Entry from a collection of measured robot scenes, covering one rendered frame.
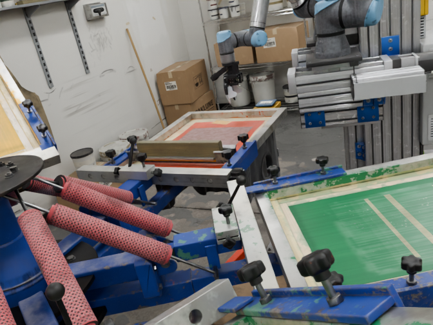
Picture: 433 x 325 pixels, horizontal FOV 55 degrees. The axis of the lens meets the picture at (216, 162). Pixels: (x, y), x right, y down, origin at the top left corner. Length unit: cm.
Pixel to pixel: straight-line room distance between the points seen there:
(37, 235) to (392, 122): 169
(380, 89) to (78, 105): 301
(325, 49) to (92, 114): 288
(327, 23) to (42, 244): 138
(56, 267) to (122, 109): 382
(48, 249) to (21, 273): 23
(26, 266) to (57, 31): 317
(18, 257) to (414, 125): 177
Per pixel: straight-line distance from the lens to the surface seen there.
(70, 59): 417
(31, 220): 97
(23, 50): 384
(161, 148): 179
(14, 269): 114
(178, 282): 116
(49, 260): 91
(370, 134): 218
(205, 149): 168
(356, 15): 180
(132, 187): 147
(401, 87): 180
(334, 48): 185
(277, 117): 205
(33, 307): 112
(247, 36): 212
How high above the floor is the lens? 162
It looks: 23 degrees down
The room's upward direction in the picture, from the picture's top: 11 degrees counter-clockwise
